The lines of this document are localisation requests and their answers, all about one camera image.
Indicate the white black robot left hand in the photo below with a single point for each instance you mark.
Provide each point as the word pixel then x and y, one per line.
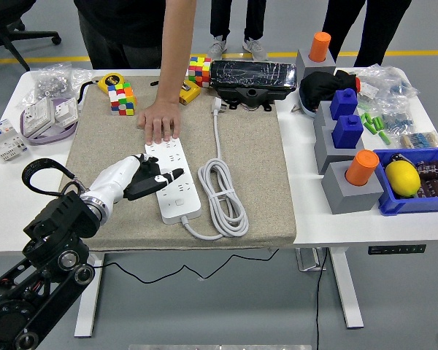
pixel 113 178

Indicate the person's left hand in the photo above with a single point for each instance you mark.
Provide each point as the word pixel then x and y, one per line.
pixel 162 118

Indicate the white power strip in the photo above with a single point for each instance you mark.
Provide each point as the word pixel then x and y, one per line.
pixel 179 204

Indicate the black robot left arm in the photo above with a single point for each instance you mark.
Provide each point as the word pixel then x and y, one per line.
pixel 65 215

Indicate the person's left forearm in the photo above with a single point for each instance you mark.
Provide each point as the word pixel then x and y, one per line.
pixel 175 47

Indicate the black hex key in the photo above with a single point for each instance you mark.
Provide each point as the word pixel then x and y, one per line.
pixel 154 83

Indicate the square yellow tape measure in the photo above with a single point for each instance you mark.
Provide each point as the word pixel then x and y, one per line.
pixel 191 93

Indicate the colourful puzzle cube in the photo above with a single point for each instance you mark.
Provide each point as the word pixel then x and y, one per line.
pixel 200 72
pixel 122 100

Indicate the round yellow tape measure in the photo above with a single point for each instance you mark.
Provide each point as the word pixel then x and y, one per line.
pixel 111 81

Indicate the purple tray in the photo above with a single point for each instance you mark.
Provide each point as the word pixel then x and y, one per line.
pixel 47 139

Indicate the small white socket panel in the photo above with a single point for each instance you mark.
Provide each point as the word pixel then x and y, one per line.
pixel 65 111

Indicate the small clear plastic bag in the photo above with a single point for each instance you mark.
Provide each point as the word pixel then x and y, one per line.
pixel 81 76

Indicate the person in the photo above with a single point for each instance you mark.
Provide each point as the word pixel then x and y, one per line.
pixel 255 22
pixel 124 29
pixel 379 29

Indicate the large white socket panel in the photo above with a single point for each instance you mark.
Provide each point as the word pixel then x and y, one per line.
pixel 38 116

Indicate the black plastic-wrapped device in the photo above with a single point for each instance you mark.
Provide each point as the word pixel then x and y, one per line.
pixel 252 74

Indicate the black table control panel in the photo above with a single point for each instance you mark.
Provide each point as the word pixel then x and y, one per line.
pixel 396 249

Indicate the grey-brown fabric mat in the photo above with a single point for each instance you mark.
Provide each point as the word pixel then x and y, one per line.
pixel 259 164

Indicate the white table leg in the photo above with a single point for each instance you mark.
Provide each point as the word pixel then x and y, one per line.
pixel 89 317
pixel 346 291

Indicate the clear bag of screws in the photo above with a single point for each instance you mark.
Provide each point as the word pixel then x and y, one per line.
pixel 51 82

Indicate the white circuit breaker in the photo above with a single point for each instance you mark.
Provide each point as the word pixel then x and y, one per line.
pixel 3 136

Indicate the small metal piece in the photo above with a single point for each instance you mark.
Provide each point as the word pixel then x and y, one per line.
pixel 295 109

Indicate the blue plastic bin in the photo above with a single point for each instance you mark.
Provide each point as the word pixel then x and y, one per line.
pixel 412 205

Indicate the white blue-rimmed object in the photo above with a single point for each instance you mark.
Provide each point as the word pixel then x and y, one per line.
pixel 309 111

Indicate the black office chair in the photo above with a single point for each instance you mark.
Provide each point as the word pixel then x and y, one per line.
pixel 29 35

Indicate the dark brown capacitor pile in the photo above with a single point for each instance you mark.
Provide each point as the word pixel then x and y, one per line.
pixel 436 178

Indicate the grey block with hole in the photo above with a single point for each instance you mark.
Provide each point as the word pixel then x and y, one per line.
pixel 326 155
pixel 315 67
pixel 350 198
pixel 321 118

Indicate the black cloth bundle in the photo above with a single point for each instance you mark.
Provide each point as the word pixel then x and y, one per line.
pixel 319 87

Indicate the yellow lemon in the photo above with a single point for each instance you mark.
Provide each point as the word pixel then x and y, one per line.
pixel 402 178

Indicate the orange cylinder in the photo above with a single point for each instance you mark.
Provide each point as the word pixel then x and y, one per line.
pixel 361 167
pixel 320 45

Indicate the blue square peg block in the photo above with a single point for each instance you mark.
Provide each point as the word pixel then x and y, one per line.
pixel 344 105
pixel 347 133

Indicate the small black silver tool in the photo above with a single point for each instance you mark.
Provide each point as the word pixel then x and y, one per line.
pixel 398 158

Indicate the clear bag of resistors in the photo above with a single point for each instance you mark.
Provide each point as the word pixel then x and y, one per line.
pixel 421 140

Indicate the small green cylinder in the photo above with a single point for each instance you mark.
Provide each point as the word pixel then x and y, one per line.
pixel 368 117
pixel 363 119
pixel 384 138
pixel 380 123
pixel 375 123
pixel 370 127

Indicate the clear bag of blue parts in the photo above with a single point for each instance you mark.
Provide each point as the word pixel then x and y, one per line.
pixel 398 120
pixel 394 85

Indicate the grey under-table bracket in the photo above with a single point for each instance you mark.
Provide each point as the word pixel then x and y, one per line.
pixel 308 260

